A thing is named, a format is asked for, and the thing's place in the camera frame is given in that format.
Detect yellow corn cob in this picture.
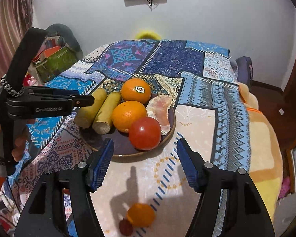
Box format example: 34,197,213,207
92,92,122,135
74,88,107,129

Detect large orange plain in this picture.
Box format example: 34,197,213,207
112,101,147,133

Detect large orange with sticker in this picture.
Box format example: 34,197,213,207
121,78,151,104

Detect red tomato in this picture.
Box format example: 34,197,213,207
128,117,161,151

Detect pomelo segment peeled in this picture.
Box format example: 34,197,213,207
146,95,172,135

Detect dark red jujube fruit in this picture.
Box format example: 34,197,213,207
119,218,134,236

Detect small mandarin orange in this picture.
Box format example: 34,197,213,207
126,203,156,228

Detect person left hand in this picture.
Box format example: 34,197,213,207
0,125,30,162

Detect pink small figurine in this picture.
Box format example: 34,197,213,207
23,72,43,86

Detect green storage box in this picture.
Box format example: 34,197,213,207
36,47,77,83

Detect orange yellow fleece blanket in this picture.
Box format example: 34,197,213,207
238,83,283,219

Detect grey plush toy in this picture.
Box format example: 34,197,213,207
46,23,82,53

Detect dark purple round plate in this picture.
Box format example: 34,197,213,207
80,95,176,157

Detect pink striped curtain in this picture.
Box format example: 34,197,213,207
0,0,40,92

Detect yellow round cushion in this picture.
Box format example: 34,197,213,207
135,30,161,40

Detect brown wooden door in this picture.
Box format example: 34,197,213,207
278,17,296,154

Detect dark blue pillow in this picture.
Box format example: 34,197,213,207
230,56,253,89

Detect black wall cables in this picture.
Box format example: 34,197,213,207
144,0,157,12

